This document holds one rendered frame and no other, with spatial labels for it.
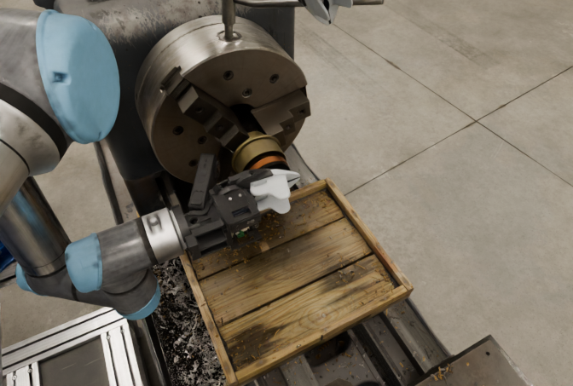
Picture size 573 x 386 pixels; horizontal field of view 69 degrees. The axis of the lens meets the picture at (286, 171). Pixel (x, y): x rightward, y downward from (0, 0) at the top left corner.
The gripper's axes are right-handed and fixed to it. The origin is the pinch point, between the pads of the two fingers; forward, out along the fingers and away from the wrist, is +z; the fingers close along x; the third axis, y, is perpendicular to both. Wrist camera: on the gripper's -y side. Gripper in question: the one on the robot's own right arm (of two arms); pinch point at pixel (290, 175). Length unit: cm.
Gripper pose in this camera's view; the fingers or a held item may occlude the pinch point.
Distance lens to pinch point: 70.3
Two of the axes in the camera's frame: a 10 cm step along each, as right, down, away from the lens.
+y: 4.5, 6.7, -6.0
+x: 0.0, -6.7, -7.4
